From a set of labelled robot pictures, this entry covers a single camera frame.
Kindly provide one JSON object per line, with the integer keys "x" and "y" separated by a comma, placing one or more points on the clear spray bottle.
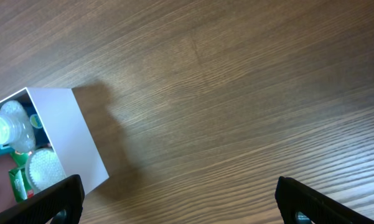
{"x": 15, "y": 127}

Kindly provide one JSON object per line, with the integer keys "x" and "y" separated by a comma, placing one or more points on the green soap box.
{"x": 21, "y": 188}

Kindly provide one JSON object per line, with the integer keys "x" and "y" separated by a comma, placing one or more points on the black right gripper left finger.
{"x": 60, "y": 203}

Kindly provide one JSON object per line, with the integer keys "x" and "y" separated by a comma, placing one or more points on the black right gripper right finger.
{"x": 299, "y": 203}

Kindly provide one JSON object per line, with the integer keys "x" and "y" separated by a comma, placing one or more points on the white pink-lined box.
{"x": 68, "y": 134}

